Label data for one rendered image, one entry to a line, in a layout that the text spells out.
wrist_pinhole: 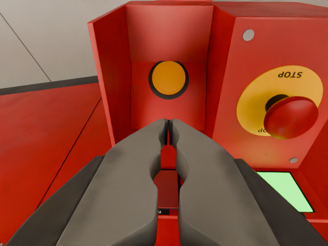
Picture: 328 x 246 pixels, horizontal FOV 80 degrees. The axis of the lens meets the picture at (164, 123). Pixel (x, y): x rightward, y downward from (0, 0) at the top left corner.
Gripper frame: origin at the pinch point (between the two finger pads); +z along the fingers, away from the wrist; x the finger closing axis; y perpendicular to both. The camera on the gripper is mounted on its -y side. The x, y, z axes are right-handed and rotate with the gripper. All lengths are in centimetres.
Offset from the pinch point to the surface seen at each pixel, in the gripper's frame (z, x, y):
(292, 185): 4.1, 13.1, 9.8
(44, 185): 19.8, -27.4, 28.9
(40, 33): 85, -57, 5
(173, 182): 4.1, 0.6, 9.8
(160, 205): 1.5, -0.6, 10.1
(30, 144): 35, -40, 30
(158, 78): 11.1, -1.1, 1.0
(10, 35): 85, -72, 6
